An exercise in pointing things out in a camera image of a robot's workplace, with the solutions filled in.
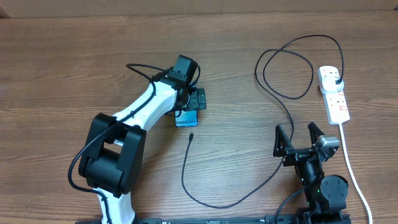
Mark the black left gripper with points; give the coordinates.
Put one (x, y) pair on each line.
(196, 100)

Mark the white power strip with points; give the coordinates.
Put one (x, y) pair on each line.
(335, 103)

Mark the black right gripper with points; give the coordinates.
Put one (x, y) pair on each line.
(282, 148)

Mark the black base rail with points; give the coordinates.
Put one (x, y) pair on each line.
(268, 219)

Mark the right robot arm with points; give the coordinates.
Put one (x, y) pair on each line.
(325, 195)

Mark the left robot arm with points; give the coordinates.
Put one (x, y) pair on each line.
(111, 159)

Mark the blue Galaxy smartphone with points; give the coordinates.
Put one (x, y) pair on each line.
(186, 119)

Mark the white charger plug adapter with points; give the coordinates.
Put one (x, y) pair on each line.
(331, 84)

